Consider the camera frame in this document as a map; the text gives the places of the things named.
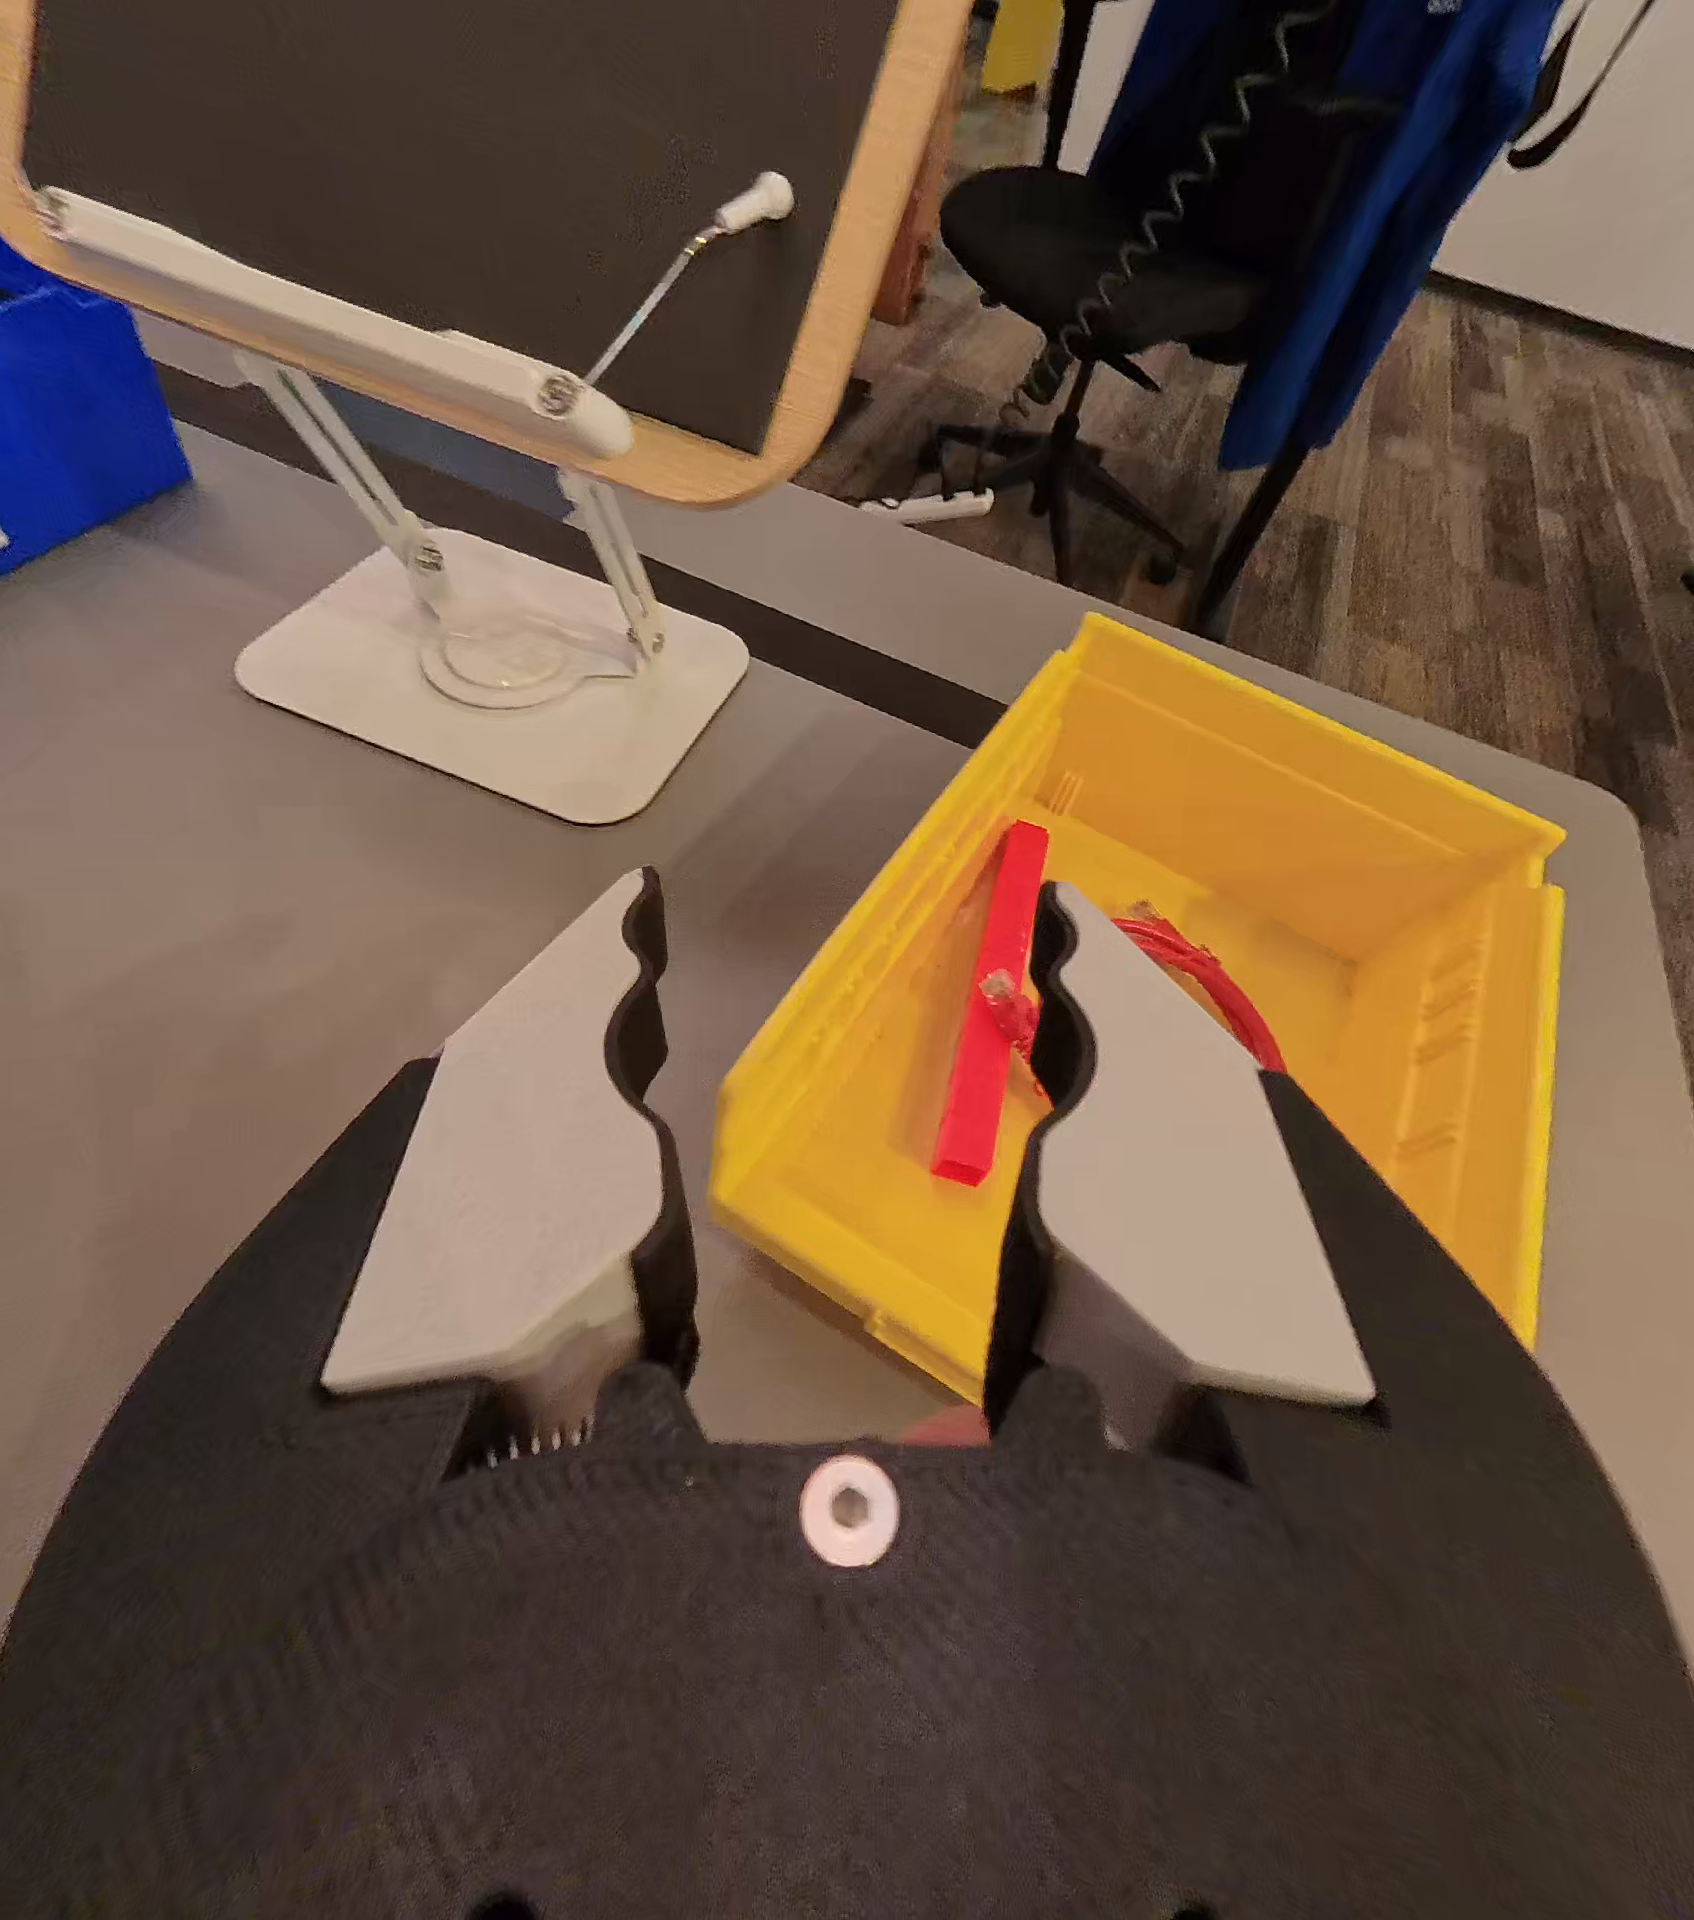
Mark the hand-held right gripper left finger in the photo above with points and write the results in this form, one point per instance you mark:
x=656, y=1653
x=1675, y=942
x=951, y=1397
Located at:
x=517, y=1184

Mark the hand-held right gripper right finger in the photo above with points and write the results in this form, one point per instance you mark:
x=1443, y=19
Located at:
x=1177, y=1200

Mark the red plastic bar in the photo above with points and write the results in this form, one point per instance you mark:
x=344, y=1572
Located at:
x=990, y=1050

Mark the yellow plastic bin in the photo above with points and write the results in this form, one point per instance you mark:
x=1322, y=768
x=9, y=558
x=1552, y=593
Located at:
x=1236, y=780

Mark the white board stand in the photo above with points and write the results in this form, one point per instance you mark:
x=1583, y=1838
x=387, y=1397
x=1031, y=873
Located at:
x=336, y=661

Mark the white power strip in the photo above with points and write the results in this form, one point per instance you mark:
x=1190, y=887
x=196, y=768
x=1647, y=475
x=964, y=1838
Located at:
x=924, y=507

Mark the blue plastic bin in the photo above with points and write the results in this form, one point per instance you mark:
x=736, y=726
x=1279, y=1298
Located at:
x=52, y=420

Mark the black office chair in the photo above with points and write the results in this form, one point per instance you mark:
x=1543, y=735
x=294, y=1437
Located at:
x=1086, y=241

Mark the blue jacket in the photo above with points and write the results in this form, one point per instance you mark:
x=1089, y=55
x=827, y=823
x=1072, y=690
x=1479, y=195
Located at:
x=1327, y=224

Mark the wood-rimmed black board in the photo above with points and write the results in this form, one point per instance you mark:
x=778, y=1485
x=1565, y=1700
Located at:
x=456, y=180

